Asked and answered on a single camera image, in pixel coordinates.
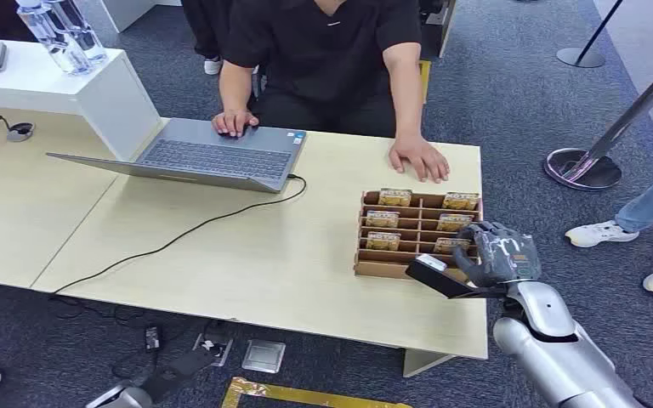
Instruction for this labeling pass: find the person's right hand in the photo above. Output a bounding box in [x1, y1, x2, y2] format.
[211, 109, 260, 139]

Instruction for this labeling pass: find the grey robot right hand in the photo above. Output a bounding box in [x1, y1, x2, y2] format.
[452, 221, 542, 289]

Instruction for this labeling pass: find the person's left hand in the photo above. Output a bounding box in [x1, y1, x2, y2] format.
[388, 134, 451, 184]

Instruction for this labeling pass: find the person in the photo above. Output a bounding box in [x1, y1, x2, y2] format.
[179, 0, 235, 77]
[211, 0, 451, 184]

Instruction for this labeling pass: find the wooden card holder box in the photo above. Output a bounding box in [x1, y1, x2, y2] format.
[353, 190, 484, 281]

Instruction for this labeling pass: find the grey laptop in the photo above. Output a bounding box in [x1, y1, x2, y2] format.
[46, 116, 308, 195]

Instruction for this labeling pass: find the dark cabinet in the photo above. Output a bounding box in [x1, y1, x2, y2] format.
[417, 0, 457, 60]

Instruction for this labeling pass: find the white desk riser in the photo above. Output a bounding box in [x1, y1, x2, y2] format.
[0, 36, 162, 162]

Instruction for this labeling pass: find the table leg panel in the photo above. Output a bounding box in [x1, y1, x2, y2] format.
[402, 348, 455, 379]

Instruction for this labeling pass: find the white counter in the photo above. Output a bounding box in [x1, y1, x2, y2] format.
[98, 0, 182, 33]

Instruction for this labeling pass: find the clear water bottle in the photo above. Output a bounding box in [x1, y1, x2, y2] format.
[15, 0, 94, 77]
[44, 0, 109, 65]

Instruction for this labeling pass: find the open floor socket box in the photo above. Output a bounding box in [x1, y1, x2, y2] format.
[193, 331, 236, 368]

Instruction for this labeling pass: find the metal floor plate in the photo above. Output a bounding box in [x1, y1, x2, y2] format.
[241, 339, 287, 375]

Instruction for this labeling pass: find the yellow floor tape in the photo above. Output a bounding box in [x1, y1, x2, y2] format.
[221, 377, 413, 408]

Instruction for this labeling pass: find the black laptop power cable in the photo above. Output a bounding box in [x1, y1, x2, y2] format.
[50, 174, 309, 297]

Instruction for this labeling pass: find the chrome stanchion post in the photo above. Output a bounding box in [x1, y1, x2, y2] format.
[544, 48, 653, 193]

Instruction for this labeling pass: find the black stanchion post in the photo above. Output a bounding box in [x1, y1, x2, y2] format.
[556, 0, 624, 69]

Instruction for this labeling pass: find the round desk cable grommet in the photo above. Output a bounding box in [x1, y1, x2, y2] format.
[6, 122, 36, 143]

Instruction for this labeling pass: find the black floor cable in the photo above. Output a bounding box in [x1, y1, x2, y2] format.
[48, 293, 156, 381]

